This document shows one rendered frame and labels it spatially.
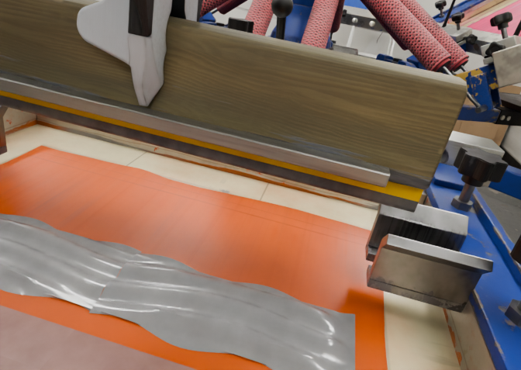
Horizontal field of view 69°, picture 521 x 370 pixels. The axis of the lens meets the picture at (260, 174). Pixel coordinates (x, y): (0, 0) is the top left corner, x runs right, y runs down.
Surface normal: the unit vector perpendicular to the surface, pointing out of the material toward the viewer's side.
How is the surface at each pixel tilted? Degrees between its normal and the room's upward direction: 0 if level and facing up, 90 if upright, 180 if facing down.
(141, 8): 105
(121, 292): 34
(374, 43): 90
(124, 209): 0
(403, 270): 90
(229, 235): 0
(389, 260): 90
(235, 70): 90
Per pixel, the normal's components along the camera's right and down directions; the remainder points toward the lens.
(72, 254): -0.05, -0.57
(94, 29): -0.20, 0.31
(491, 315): 0.17, -0.89
